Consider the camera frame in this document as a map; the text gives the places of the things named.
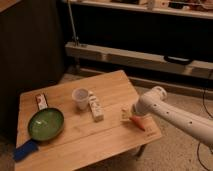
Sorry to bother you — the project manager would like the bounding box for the black cable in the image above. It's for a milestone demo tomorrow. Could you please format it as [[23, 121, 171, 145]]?
[[195, 69, 213, 171]]

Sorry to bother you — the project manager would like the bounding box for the upper shelf board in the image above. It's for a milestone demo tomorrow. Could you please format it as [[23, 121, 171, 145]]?
[[61, 0, 213, 20]]

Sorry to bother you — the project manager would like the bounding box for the black handle on shelf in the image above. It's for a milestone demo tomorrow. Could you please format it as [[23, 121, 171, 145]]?
[[164, 56, 193, 65]]

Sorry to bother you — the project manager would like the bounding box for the wooden table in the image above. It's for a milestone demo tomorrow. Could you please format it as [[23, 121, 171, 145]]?
[[15, 70, 162, 171]]

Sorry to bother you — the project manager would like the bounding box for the metal shelf post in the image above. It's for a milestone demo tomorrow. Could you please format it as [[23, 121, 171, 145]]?
[[67, 0, 79, 46]]

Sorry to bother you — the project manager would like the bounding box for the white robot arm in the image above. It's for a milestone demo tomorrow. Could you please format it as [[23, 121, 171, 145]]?
[[132, 86, 213, 148]]

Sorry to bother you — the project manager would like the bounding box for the green frying pan blue handle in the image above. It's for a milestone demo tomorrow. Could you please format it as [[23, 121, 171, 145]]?
[[13, 108, 64, 162]]

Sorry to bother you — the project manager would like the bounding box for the white lower shelf board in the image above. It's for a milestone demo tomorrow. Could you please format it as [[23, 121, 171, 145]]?
[[65, 42, 213, 78]]

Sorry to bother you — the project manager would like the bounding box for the orange carrot toy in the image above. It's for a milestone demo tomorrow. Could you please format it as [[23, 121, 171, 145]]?
[[130, 116, 145, 131]]

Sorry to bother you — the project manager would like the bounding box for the white carton box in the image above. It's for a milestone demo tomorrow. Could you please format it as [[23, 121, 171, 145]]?
[[89, 91, 104, 122]]

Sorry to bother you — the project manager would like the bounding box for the translucent plastic cup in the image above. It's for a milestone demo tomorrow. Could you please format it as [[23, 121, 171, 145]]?
[[72, 88, 89, 110]]

